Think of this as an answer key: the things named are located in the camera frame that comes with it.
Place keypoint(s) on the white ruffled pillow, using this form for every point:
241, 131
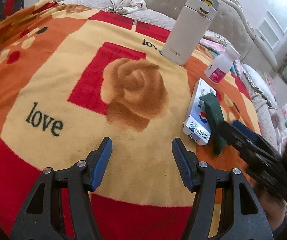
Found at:
259, 85

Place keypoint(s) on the dark green tissue pack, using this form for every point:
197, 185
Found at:
214, 117

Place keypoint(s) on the folded pink blue blankets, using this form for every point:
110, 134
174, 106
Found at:
217, 43

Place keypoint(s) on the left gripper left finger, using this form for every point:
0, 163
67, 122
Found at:
58, 205

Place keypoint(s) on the cream cloth on sofa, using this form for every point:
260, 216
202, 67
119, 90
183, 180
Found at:
124, 7

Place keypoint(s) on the white blue cigarette box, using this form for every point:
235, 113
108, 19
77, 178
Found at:
196, 125

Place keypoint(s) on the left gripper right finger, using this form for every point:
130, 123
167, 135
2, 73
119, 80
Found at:
241, 215

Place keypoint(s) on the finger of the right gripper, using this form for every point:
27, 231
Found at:
236, 139
245, 131

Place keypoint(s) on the beige tufted sofa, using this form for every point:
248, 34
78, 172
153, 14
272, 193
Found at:
228, 22

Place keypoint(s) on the orange red love blanket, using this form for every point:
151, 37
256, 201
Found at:
71, 76

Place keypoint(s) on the beige thermos bottle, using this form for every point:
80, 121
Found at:
190, 26

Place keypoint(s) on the white pink-label pill bottle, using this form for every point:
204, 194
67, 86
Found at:
221, 64

